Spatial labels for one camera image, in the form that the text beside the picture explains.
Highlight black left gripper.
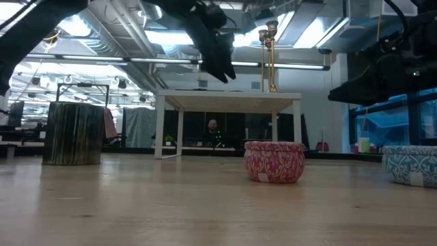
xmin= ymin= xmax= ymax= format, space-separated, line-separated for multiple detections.
xmin=145 ymin=0 xmax=237 ymax=84

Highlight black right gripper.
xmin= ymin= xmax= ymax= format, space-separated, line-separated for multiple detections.
xmin=327 ymin=10 xmax=437 ymax=107

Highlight medium gold candlestick holder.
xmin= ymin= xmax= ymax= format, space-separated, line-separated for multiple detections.
xmin=266 ymin=20 xmax=279 ymax=94

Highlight blue patterned candle tin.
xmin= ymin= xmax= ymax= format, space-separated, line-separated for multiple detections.
xmin=381 ymin=145 xmax=437 ymax=189

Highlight pink patterned candle tin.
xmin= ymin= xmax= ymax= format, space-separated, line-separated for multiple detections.
xmin=243 ymin=141 xmax=307 ymax=185

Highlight white perforated metal shelf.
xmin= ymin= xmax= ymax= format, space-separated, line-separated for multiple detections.
xmin=154 ymin=89 xmax=302 ymax=161

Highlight green and white container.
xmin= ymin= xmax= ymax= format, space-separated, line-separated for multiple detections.
xmin=357 ymin=137 xmax=371 ymax=154

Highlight person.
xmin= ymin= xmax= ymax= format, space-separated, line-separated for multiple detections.
xmin=201 ymin=118 xmax=226 ymax=148

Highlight long ceiling light strip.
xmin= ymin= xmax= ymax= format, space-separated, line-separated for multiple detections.
xmin=26 ymin=53 xmax=330 ymax=71

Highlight grey fabric cover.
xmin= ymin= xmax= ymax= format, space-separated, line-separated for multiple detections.
xmin=123 ymin=107 xmax=158 ymax=149

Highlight silver tin can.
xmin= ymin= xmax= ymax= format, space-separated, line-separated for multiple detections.
xmin=42 ymin=100 xmax=119 ymax=167

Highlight dark computer monitor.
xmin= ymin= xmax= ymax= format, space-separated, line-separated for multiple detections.
xmin=7 ymin=100 xmax=25 ymax=128

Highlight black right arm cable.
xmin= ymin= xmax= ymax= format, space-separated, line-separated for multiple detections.
xmin=384 ymin=0 xmax=410 ymax=36

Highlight silver ventilation duct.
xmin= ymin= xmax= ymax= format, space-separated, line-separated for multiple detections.
xmin=76 ymin=0 xmax=168 ymax=90

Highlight black rack frame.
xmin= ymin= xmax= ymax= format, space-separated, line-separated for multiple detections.
xmin=55 ymin=82 xmax=111 ymax=107

